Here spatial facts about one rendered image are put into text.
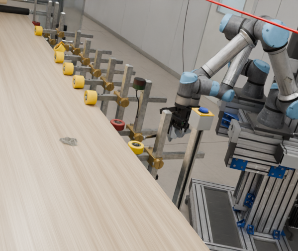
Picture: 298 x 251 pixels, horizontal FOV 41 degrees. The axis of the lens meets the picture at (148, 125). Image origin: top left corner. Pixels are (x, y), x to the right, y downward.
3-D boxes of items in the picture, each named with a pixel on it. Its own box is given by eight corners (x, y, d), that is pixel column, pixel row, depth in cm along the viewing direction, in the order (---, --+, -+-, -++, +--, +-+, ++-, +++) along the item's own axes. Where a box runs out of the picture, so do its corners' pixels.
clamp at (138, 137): (132, 132, 227) (134, 124, 225) (142, 143, 216) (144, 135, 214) (123, 132, 225) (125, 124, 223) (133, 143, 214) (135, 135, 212)
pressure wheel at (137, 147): (127, 158, 203) (131, 138, 198) (141, 163, 201) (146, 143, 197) (121, 164, 195) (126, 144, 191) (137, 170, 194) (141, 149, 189)
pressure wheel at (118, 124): (118, 136, 223) (122, 118, 219) (123, 143, 217) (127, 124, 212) (104, 136, 219) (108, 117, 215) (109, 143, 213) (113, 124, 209)
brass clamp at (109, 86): (107, 83, 263) (108, 76, 261) (114, 91, 253) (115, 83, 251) (98, 83, 260) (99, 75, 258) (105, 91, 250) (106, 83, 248)
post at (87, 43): (80, 99, 308) (90, 38, 289) (81, 101, 305) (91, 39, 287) (75, 99, 306) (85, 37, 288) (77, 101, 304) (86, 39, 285)
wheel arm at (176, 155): (200, 156, 218) (202, 150, 217) (203, 160, 216) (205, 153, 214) (127, 159, 198) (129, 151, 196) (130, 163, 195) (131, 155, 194)
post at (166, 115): (148, 193, 209) (169, 109, 190) (150, 197, 206) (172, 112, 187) (142, 193, 207) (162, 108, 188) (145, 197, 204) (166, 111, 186)
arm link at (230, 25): (247, 80, 271) (239, 30, 224) (228, 73, 278) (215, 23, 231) (255, 66, 273) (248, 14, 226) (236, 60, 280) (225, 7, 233)
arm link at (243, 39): (256, 6, 199) (182, 72, 206) (267, 10, 189) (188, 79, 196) (268, 24, 204) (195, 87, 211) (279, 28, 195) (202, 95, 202)
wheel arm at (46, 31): (91, 37, 373) (92, 33, 372) (92, 38, 370) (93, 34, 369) (37, 31, 350) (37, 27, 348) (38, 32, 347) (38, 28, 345)
